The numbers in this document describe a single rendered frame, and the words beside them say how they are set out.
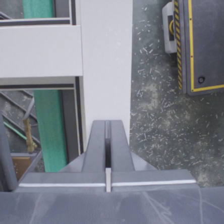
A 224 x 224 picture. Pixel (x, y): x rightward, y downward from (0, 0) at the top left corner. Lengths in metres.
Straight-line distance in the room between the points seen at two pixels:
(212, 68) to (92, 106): 0.80
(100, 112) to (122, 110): 0.02
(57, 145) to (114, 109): 0.13
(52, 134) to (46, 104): 0.05
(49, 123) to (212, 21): 0.82
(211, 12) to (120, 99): 0.80
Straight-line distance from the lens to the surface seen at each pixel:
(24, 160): 1.05
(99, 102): 0.15
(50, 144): 0.26
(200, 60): 0.88
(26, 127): 0.99
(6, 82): 0.24
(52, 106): 0.24
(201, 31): 0.88
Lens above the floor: 1.08
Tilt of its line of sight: 73 degrees down
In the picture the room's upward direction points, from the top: 174 degrees clockwise
